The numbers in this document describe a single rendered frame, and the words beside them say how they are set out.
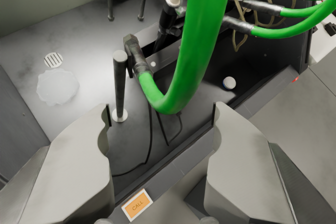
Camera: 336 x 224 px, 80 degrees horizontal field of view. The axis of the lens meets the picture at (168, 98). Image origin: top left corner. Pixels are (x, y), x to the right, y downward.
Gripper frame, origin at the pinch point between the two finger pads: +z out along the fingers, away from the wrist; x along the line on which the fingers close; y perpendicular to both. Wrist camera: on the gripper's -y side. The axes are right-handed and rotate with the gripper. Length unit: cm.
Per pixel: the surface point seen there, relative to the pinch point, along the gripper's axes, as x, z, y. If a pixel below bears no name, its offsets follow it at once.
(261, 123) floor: 74, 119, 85
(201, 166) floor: 24, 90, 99
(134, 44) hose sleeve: -3.6, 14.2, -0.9
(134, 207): -5.8, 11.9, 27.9
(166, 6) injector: 0.5, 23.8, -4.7
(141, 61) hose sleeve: -2.4, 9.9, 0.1
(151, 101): -0.9, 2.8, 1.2
